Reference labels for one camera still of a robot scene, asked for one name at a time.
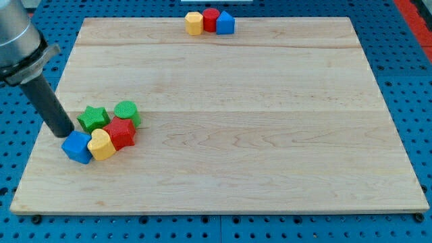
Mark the red cylinder block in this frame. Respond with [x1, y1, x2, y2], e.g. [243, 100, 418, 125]
[202, 8, 220, 32]

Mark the blue house-shaped block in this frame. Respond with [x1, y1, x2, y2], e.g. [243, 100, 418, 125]
[216, 11, 236, 34]

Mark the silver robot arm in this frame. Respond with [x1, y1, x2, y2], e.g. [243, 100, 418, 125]
[1, 0, 74, 138]

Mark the light wooden board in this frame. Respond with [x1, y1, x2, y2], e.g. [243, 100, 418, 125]
[10, 17, 429, 215]

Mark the green star block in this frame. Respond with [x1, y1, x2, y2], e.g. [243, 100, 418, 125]
[77, 106, 111, 134]

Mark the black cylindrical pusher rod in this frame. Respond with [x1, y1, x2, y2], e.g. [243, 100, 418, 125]
[19, 74, 74, 138]

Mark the blue cube block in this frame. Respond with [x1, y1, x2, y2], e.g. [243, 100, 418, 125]
[61, 131, 92, 164]

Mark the red star block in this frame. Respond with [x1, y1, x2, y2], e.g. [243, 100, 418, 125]
[103, 116, 136, 151]

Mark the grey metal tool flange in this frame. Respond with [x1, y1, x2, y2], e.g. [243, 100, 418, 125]
[1, 31, 61, 86]

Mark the yellow heart block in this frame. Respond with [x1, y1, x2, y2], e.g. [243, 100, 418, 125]
[87, 128, 116, 161]

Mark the yellow hexagon block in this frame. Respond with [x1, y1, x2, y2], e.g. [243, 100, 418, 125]
[184, 11, 204, 36]

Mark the green cylinder block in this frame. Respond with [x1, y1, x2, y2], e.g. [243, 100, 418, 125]
[114, 101, 141, 128]

